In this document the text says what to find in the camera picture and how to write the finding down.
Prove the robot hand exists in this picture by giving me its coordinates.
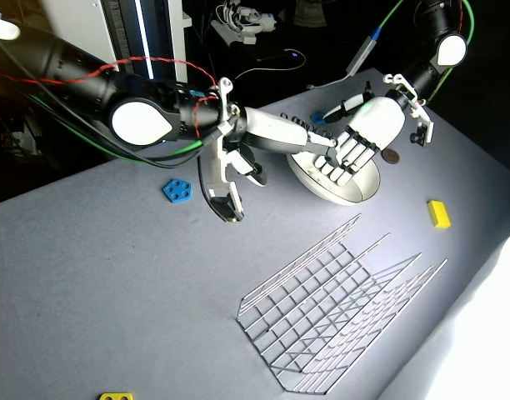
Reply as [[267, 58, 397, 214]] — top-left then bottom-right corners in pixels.
[[223, 106, 339, 187], [315, 92, 408, 188]]

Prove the plain cream white plate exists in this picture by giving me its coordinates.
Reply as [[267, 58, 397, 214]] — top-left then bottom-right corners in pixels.
[[287, 150, 352, 197]]

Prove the white bowl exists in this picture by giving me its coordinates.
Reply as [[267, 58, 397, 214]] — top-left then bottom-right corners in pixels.
[[294, 160, 382, 207]]

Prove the black device with purple light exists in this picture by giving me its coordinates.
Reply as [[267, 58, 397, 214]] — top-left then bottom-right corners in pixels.
[[279, 46, 307, 66]]

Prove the yellow rectangular block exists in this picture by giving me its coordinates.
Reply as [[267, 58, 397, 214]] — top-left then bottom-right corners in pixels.
[[427, 199, 453, 229]]

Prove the spare white robot hand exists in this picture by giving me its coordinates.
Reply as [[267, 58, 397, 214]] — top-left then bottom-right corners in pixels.
[[211, 0, 278, 46]]

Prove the blue pentagon block with holes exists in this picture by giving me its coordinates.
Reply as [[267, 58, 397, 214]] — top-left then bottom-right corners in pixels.
[[162, 178, 197, 205]]

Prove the white backdrop sheet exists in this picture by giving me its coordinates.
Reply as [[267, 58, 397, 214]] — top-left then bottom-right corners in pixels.
[[375, 224, 510, 400]]

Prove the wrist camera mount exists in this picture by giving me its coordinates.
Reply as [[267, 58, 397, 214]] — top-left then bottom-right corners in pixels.
[[198, 77, 246, 224], [382, 72, 435, 148]]

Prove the white cable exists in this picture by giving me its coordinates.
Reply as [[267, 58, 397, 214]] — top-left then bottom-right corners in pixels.
[[307, 70, 356, 91]]

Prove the grey cable adapter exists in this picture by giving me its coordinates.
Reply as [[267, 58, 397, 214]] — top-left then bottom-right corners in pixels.
[[346, 28, 383, 78]]

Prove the thin green cable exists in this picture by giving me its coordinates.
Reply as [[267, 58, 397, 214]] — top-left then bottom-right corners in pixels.
[[377, 0, 406, 34]]

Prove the black cable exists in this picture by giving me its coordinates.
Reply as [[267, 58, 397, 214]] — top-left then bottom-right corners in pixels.
[[12, 82, 208, 170]]

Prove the red twisted wire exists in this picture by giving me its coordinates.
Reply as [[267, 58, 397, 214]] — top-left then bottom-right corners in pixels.
[[0, 56, 223, 138]]

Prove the silver wire dish rack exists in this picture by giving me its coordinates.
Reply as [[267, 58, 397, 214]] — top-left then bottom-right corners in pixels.
[[237, 213, 449, 395]]

